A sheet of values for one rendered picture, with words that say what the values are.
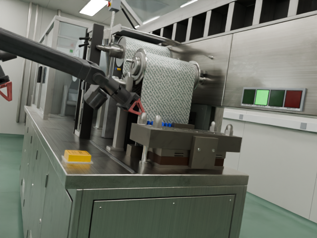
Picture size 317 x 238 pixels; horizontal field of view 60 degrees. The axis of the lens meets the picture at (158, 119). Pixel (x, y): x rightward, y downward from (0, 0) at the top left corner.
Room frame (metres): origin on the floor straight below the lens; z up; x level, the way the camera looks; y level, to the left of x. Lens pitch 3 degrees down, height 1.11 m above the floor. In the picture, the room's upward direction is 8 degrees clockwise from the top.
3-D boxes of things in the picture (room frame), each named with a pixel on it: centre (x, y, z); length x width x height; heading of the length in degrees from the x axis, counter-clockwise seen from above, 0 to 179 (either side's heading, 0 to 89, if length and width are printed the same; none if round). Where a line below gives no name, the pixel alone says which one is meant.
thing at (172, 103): (1.13, -0.02, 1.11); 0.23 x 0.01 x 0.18; 119
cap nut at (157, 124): (0.93, 0.00, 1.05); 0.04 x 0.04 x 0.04
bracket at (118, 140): (1.13, 0.16, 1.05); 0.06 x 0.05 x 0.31; 119
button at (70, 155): (0.87, 0.24, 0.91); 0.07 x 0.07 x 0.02; 29
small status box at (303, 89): (0.94, -0.36, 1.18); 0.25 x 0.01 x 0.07; 29
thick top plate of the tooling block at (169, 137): (1.04, -0.12, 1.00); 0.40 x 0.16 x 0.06; 119
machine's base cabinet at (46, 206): (1.97, 0.52, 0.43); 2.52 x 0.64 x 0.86; 29
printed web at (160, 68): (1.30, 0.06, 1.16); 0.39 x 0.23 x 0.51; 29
